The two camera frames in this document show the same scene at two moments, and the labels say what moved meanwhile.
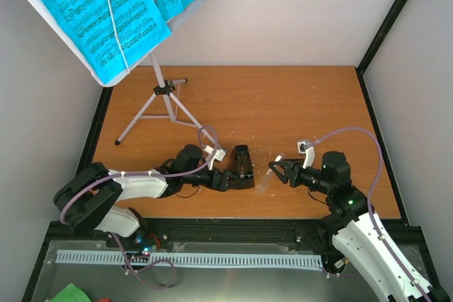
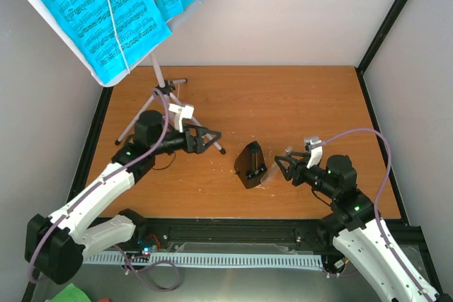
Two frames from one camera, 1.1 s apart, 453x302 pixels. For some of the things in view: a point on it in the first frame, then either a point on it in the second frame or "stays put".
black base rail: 300,235 stays put
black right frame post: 395,10 stays put
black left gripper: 221,184 to 199,147
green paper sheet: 71,293 stays put
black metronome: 241,168 to 250,165
